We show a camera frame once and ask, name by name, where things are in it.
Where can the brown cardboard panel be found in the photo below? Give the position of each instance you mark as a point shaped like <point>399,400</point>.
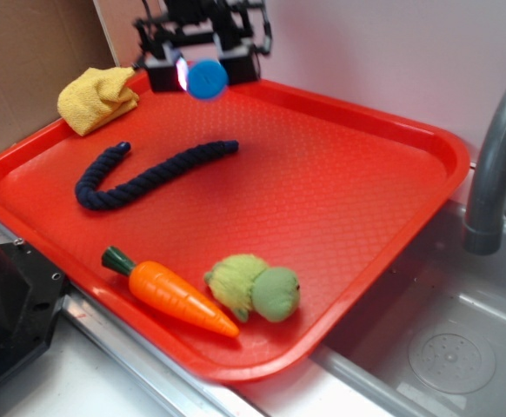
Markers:
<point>44,45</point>

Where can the blue plastic toy bottle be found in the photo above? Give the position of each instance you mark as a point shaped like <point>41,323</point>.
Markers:
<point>207,80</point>

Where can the grey toy faucet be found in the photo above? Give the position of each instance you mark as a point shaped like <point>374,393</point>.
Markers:
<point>486,206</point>

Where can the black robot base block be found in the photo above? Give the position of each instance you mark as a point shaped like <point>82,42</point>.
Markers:
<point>31,295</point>

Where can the orange plastic toy carrot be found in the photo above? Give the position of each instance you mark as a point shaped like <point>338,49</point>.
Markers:
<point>162,289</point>

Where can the yellow folded cloth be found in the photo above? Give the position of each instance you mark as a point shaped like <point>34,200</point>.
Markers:
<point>96,98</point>

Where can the red plastic tray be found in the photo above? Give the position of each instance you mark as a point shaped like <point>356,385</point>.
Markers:
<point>329,189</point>

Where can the grey plastic toy sink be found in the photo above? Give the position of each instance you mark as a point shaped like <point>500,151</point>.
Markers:
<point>429,337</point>

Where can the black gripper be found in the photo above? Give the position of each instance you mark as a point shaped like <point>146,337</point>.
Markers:
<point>239,29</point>

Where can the green plush turtle toy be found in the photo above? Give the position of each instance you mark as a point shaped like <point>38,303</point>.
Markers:
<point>247,284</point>

